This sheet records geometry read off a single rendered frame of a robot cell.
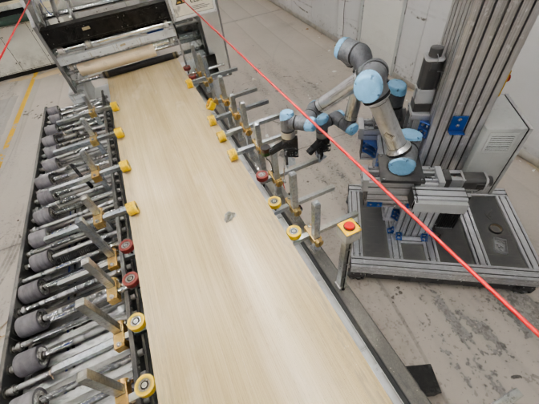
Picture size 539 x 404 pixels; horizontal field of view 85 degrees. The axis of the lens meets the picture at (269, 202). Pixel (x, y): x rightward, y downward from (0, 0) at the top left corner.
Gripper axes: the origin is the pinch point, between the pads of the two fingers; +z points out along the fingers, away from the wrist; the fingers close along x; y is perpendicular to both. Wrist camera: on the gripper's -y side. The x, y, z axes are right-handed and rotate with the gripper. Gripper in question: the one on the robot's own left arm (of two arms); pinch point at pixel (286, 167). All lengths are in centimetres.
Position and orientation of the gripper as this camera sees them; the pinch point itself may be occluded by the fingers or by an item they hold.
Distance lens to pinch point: 179.0
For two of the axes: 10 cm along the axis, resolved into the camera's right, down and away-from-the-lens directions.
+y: 9.9, -0.8, -0.7
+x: 0.0, -6.8, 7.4
